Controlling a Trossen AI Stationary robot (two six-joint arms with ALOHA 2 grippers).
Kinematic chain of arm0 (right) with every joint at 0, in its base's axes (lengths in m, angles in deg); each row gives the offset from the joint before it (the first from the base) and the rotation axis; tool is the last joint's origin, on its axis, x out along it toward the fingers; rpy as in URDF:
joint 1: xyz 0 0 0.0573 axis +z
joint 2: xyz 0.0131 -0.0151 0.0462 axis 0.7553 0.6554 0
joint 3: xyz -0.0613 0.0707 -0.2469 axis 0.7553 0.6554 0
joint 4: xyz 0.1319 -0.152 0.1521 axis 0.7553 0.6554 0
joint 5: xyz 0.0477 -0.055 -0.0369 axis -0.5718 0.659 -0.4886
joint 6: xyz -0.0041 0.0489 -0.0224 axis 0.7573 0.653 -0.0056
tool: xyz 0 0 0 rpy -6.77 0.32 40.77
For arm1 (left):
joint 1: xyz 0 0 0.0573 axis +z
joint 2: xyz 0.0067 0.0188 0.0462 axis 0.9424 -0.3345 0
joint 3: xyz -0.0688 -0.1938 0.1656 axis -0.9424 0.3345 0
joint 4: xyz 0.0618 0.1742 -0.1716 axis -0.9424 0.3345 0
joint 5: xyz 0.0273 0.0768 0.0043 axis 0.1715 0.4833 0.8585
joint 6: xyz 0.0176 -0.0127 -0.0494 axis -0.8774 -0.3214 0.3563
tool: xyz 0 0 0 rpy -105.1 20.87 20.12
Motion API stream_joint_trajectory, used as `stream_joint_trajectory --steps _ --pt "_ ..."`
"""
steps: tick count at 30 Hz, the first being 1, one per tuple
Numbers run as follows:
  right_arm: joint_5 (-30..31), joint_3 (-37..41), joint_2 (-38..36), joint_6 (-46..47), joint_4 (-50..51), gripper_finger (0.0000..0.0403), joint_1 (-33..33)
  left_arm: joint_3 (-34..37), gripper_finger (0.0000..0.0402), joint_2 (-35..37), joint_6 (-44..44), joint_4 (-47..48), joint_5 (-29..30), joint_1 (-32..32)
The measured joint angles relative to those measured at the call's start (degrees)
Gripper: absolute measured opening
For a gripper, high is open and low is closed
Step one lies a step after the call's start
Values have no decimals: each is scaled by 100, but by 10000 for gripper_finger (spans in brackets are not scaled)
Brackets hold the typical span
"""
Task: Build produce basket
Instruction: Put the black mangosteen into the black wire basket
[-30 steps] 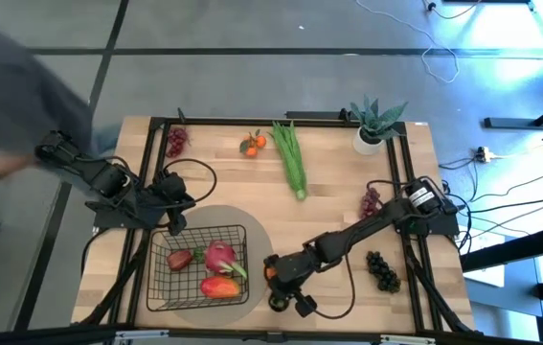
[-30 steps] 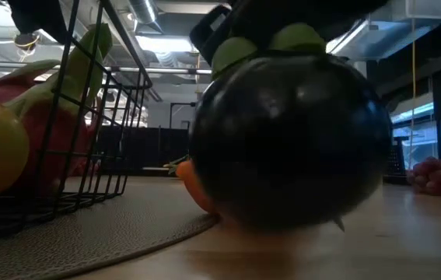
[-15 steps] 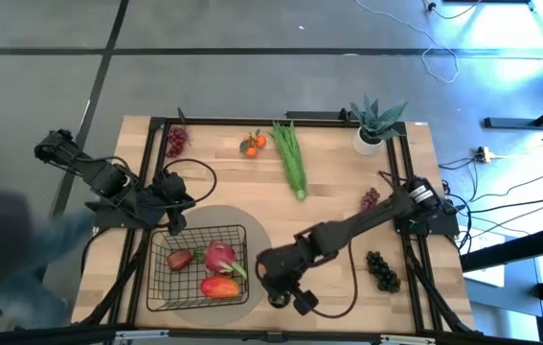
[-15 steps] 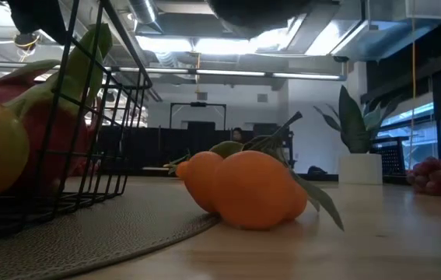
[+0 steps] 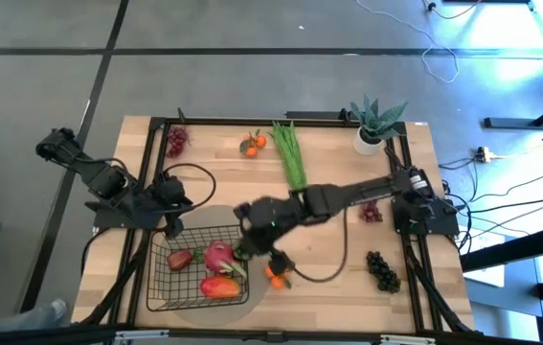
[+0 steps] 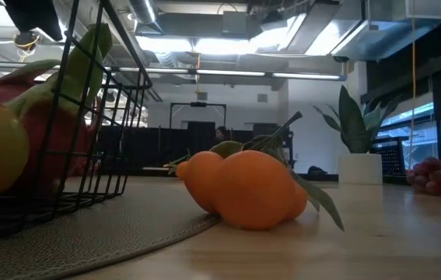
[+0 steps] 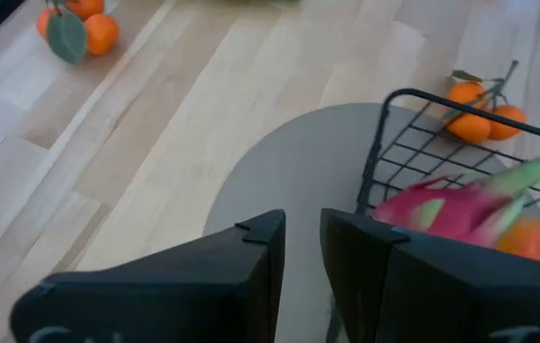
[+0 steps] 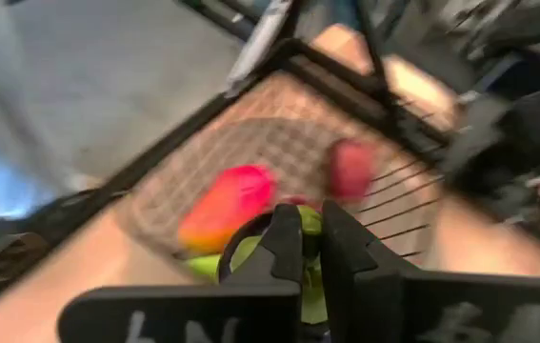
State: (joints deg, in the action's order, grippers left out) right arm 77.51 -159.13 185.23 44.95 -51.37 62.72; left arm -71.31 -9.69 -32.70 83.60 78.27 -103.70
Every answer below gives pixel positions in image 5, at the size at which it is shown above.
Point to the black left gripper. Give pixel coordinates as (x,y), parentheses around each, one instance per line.
(170,191)

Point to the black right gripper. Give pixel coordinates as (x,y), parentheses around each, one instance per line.
(266,225)

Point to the three-tangerine cluster with leaves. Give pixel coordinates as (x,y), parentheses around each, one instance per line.
(278,282)

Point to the dark red round fruit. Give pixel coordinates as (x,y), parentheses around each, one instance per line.
(179,259)

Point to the pink dragon fruit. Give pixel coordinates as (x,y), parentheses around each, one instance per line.
(218,256)

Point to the red yellow mango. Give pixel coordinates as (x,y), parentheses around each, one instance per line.
(219,287)

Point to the red grape bunch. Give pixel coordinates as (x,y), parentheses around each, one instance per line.
(176,141)
(370,211)

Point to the green bean bundle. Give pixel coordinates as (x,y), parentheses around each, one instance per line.
(290,158)

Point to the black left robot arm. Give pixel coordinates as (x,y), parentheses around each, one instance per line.
(103,179)

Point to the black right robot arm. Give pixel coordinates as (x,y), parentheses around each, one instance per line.
(362,191)

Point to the round grey placemat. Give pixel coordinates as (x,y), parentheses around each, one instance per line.
(213,318)

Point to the black grape bunch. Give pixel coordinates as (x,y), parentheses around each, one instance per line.
(383,273)

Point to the two-tangerine cluster with leaves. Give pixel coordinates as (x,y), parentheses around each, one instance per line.
(253,145)

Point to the potted plant in white pot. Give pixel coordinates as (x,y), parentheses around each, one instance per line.
(371,129)

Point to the person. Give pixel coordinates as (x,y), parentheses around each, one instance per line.
(36,316)

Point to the white power strip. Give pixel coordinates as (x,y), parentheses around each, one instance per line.
(484,154)

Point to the black diagonal floor beam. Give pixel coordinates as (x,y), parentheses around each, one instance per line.
(515,249)

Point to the black floor stand leg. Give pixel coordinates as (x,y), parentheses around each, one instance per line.
(515,123)

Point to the silver bracket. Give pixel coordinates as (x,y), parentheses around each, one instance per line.
(142,335)
(407,340)

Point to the black aluminium table frame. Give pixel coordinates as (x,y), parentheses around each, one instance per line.
(276,121)

